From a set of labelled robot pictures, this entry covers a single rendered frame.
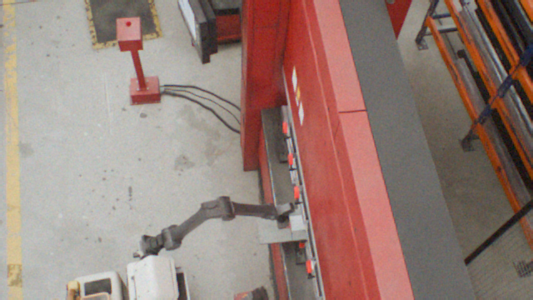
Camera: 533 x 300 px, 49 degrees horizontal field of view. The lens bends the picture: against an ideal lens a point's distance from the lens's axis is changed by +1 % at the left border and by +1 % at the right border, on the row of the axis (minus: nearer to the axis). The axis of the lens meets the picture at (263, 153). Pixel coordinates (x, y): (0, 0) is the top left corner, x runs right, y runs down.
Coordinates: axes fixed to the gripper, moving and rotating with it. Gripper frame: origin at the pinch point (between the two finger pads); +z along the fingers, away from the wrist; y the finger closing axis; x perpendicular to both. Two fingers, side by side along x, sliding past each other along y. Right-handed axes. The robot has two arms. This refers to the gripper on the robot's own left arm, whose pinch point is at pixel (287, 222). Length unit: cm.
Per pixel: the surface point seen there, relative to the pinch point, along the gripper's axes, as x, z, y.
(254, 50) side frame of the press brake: -13, -44, 85
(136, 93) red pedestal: 120, 41, 157
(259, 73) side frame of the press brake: -6, -23, 84
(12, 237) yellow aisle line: 208, 10, 52
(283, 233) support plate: 3.5, -0.5, -5.7
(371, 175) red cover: -68, -111, -35
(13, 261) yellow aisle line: 206, 10, 34
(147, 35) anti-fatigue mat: 115, 57, 224
